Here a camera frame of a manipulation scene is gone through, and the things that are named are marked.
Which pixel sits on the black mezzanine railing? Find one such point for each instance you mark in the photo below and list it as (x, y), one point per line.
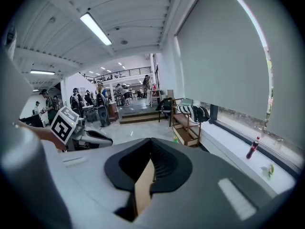
(119, 73)

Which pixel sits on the green plastic bottle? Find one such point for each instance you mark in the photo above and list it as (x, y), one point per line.
(175, 139)

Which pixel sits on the dark soda bottle red cap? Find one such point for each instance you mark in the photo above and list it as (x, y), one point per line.
(252, 149)

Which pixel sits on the wooden open shelf rack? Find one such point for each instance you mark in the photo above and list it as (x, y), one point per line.
(187, 129)

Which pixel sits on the dark-framed glass window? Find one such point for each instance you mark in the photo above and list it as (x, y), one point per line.
(240, 118)

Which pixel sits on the black and white patterned blanket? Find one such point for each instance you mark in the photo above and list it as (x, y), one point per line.
(193, 112)

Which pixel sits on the wooden picture frame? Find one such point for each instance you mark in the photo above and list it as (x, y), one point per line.
(143, 192)

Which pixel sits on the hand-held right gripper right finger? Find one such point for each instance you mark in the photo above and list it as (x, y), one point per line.
(197, 190)

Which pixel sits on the long ceiling tube light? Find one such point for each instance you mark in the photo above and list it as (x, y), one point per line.
(95, 29)
(42, 72)

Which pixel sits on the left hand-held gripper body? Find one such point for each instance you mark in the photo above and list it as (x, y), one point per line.
(62, 126)

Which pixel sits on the grey rounded machine stand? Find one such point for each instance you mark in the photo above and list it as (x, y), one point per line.
(104, 115)

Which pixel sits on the green and white crumpled wrapper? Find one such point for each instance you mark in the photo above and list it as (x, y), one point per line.
(268, 170)

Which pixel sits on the dark raised floor platform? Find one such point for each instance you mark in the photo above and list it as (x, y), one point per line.
(140, 114)

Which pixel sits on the wide grey roller blind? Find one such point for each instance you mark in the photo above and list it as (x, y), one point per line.
(224, 56)

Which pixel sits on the black chair with bag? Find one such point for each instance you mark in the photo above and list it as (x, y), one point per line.
(165, 107)

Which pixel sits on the brown cardboard box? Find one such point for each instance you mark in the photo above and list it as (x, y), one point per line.
(170, 93)

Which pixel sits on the person's left forearm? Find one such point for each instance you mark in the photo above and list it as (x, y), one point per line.
(39, 132)

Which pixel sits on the white window ledge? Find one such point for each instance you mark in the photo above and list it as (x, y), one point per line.
(226, 147)

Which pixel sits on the narrow grey roller blind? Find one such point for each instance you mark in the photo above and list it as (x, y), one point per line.
(288, 85)

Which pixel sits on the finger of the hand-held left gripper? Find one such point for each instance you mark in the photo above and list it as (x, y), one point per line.
(102, 140)
(95, 131)

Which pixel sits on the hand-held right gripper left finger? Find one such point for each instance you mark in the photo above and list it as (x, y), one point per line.
(90, 170)

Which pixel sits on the pale green cushion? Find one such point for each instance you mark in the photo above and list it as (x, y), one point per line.
(187, 101)

